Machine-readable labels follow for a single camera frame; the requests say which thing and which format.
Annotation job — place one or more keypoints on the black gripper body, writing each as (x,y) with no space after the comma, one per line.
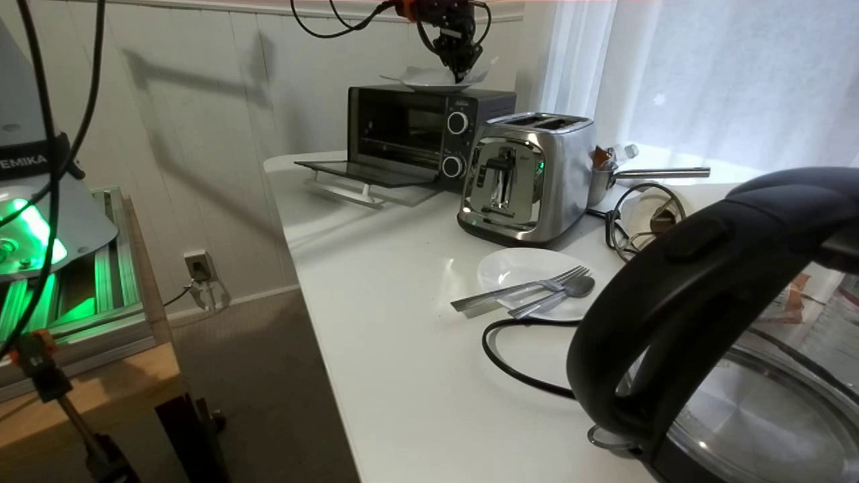
(447,17)

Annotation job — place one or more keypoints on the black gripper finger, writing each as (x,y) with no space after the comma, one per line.
(470,57)
(447,53)

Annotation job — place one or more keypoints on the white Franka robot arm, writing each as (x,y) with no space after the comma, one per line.
(54,223)

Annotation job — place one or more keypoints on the black toaster oven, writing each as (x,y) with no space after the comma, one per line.
(412,135)

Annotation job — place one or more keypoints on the glass oven door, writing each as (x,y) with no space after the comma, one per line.
(377,175)

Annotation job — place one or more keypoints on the silver toaster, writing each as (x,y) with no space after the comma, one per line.
(526,178)

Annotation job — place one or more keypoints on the small white saucer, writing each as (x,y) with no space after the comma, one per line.
(525,264)

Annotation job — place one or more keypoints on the silver fork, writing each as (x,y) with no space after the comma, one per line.
(510,291)

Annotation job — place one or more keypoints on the silver spoon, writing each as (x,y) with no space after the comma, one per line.
(572,289)

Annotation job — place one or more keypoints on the white sheer curtain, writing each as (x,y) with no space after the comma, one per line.
(741,81)

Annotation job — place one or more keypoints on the black glass electric kettle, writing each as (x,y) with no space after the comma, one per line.
(679,296)

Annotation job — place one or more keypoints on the tripod with orange clamp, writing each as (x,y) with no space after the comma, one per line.
(54,379)

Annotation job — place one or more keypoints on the white wall outlet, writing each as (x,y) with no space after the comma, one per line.
(201,273)

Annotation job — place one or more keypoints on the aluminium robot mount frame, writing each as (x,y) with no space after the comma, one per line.
(117,296)

